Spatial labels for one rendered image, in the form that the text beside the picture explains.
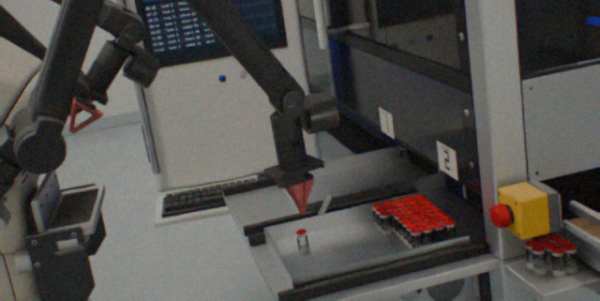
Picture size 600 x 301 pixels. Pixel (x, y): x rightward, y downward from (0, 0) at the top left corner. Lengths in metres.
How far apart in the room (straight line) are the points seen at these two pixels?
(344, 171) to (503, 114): 0.72
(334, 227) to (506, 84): 0.52
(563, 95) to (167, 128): 1.23
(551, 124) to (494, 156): 0.12
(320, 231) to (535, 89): 0.55
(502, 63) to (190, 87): 1.12
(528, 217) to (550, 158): 0.15
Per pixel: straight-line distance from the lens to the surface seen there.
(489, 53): 1.35
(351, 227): 1.66
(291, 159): 1.47
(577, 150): 1.47
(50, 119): 1.29
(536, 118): 1.42
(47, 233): 1.49
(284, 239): 1.65
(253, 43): 1.35
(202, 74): 2.25
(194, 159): 2.31
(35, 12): 6.79
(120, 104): 6.88
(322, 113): 1.47
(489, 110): 1.37
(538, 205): 1.35
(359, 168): 2.01
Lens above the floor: 1.53
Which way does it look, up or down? 16 degrees down
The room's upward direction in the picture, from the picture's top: 9 degrees counter-clockwise
